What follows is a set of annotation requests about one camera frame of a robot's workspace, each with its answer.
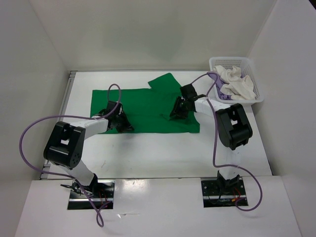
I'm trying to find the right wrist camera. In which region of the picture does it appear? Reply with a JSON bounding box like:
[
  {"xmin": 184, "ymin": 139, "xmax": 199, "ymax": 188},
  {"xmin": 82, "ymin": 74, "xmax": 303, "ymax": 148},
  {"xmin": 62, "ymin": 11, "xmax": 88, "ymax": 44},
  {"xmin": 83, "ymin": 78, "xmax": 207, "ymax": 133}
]
[{"xmin": 180, "ymin": 83, "xmax": 197, "ymax": 100}]

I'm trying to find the lavender t shirt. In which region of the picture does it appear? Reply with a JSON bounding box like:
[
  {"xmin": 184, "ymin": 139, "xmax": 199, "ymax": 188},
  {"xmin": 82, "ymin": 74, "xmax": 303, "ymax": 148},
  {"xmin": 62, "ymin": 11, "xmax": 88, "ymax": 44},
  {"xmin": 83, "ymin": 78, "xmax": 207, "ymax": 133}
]
[{"xmin": 206, "ymin": 71, "xmax": 250, "ymax": 101}]

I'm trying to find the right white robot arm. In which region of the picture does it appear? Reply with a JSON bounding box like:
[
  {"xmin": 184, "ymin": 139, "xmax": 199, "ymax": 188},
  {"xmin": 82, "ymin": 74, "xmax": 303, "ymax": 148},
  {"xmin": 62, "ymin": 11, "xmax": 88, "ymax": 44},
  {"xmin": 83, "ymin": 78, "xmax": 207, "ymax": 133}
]
[{"xmin": 169, "ymin": 95, "xmax": 253, "ymax": 195}]

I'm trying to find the white plastic basket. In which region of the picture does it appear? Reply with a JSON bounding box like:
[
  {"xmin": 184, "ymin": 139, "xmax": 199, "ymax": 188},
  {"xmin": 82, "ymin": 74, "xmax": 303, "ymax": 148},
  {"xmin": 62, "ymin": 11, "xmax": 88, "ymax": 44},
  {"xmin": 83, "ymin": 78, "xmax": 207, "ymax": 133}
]
[{"xmin": 209, "ymin": 57, "xmax": 264, "ymax": 105}]

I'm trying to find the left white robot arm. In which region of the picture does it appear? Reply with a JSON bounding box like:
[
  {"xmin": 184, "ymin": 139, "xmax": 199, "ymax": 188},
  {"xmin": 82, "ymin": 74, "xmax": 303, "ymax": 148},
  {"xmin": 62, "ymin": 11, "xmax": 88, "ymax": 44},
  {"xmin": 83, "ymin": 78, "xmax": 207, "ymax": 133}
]
[{"xmin": 43, "ymin": 112, "xmax": 134, "ymax": 198}]

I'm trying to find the cream white t shirt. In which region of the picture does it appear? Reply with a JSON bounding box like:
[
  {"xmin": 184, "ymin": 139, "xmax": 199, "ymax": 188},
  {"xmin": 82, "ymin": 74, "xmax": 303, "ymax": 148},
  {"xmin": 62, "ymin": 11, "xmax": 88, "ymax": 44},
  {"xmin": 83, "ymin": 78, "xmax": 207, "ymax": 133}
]
[{"xmin": 213, "ymin": 65, "xmax": 256, "ymax": 100}]

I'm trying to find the green t shirt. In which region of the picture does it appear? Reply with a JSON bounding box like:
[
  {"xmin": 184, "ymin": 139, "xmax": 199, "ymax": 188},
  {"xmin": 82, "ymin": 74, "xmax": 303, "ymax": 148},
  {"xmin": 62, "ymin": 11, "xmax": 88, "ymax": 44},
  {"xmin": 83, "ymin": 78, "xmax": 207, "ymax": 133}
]
[{"xmin": 89, "ymin": 72, "xmax": 200, "ymax": 134}]

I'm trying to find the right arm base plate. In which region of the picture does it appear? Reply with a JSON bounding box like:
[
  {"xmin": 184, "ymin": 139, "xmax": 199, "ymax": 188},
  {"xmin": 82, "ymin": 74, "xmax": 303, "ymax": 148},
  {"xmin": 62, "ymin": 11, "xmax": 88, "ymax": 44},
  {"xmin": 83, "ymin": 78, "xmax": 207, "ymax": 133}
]
[{"xmin": 201, "ymin": 178, "xmax": 248, "ymax": 208}]

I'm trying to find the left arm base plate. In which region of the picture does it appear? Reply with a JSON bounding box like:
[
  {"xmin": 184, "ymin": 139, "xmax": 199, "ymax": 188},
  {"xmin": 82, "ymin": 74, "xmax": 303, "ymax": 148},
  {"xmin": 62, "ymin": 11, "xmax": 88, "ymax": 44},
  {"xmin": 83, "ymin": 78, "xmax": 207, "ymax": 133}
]
[{"xmin": 61, "ymin": 179, "xmax": 115, "ymax": 210}]

